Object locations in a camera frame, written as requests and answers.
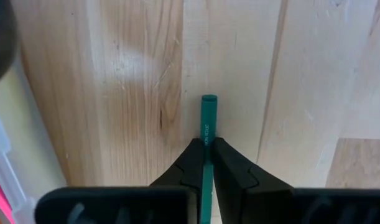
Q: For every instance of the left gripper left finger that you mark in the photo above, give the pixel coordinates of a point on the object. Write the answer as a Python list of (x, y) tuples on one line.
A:
[(189, 168)]

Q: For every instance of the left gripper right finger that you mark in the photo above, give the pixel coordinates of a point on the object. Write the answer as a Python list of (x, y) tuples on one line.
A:
[(236, 177)]

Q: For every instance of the green crayon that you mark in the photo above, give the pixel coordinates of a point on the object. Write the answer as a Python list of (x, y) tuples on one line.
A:
[(209, 118)]

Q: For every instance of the clear supply box pink lid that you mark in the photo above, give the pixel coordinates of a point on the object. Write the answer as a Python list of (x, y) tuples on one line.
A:
[(6, 161)]

